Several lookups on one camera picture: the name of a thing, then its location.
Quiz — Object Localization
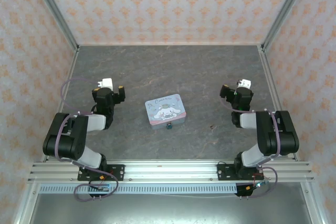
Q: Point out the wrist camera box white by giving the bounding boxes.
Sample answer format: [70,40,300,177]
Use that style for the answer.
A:
[100,77,114,91]
[240,78,253,90]

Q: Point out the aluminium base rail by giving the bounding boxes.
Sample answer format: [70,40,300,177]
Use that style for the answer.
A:
[27,159,316,183]

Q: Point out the black base plate left arm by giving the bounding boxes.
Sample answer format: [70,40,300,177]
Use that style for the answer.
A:
[77,164,125,182]

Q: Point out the slotted grey cable duct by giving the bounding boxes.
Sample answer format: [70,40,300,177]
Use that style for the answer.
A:
[38,184,238,195]

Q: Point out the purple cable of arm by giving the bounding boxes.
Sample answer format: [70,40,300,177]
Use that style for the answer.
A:
[219,79,279,200]
[54,78,119,203]

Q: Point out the aluminium frame post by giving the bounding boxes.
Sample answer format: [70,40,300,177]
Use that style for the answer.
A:
[261,0,313,52]
[28,0,80,52]

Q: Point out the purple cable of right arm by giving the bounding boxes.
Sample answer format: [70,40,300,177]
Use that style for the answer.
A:
[219,79,279,200]

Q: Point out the metal shelf sheet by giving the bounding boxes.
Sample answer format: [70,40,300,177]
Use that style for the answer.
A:
[28,193,313,224]

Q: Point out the cartoon printed tin box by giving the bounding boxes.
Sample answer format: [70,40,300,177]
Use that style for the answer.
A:
[144,93,187,131]

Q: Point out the aluminium frame leg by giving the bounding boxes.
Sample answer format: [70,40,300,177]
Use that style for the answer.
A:
[300,182,326,224]
[12,182,40,224]

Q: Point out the aluminium side rail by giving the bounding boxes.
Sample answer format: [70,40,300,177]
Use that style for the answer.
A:
[41,47,80,162]
[258,45,300,162]

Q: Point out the small circuit board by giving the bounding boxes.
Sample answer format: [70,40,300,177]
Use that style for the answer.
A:
[89,183,110,192]
[251,181,269,190]

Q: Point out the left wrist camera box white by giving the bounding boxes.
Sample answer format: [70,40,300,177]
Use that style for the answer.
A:
[100,77,114,91]

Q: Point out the black base plate right arm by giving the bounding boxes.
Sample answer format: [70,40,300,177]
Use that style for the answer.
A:
[217,163,264,182]

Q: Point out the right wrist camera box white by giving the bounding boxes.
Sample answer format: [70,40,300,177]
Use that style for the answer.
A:
[240,78,253,90]

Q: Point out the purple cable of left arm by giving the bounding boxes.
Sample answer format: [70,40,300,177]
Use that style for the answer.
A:
[54,78,119,203]

